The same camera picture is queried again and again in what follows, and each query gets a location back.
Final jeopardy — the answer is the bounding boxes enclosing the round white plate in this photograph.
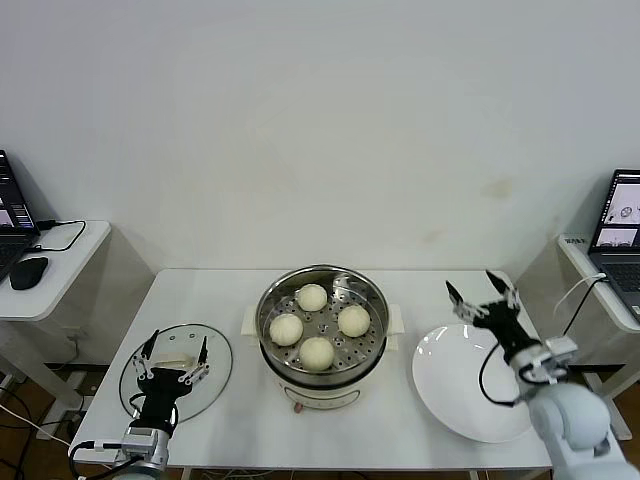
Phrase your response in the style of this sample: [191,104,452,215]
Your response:
[411,323,544,444]

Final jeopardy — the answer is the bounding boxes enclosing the black laptop charger cable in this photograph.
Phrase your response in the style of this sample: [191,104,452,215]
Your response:
[29,218,87,254]

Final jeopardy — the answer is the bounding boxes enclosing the white laptop cable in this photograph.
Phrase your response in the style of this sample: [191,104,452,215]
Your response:
[553,272,609,316]

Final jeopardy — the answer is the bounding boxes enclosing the black computer mouse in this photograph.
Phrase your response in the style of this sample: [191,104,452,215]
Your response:
[9,255,50,291]

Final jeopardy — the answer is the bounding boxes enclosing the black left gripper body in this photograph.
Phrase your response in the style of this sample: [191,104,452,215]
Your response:
[136,368,194,427]

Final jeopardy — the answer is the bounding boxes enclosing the white steamed baozi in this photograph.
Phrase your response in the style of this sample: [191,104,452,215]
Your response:
[269,313,305,347]
[298,336,335,371]
[296,283,330,312]
[337,304,372,338]

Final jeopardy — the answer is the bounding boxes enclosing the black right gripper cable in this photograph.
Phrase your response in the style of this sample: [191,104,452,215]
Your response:
[478,342,524,407]

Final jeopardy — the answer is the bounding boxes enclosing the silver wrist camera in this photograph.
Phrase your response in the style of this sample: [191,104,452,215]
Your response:
[519,335,580,386]
[121,427,161,459]

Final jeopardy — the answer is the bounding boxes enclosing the glass lid with beige handle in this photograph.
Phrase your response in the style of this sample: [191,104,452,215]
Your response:
[118,323,235,426]

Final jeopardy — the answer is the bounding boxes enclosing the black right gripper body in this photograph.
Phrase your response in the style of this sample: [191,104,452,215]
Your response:
[472,298,545,360]

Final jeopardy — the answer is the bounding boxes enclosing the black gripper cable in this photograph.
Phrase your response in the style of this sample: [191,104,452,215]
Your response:
[128,392,151,419]
[478,342,524,407]

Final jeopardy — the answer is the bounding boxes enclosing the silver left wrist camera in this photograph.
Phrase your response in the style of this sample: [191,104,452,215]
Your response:
[121,427,161,459]

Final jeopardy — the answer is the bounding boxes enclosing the perforated stainless steamer basket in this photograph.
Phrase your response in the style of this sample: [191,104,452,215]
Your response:
[255,263,392,374]

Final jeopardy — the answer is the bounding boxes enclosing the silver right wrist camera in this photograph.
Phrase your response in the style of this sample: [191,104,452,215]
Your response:
[519,335,580,386]

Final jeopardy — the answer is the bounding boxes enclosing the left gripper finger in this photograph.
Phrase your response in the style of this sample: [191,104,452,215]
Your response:
[180,335,211,386]
[130,328,160,384]

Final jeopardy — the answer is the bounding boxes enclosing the grey laptop with bright windows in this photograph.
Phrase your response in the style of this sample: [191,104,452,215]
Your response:
[587,168,640,324]

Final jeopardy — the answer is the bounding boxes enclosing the black cable with inline block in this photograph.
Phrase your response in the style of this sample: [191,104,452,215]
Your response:
[552,276,610,346]

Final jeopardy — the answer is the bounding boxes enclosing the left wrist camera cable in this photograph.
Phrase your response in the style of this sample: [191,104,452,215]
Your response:
[67,438,126,474]

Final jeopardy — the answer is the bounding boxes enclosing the black laptop with dark screen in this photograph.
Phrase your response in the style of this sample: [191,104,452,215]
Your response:
[0,148,41,284]

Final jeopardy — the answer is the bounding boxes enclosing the white side table with mouse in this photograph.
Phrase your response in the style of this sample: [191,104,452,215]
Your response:
[0,219,156,416]

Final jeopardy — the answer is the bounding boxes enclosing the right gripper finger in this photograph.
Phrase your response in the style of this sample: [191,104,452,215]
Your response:
[444,278,489,323]
[484,269,522,312]

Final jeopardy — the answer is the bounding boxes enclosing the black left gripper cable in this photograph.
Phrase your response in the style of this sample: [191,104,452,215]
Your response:
[128,392,151,419]

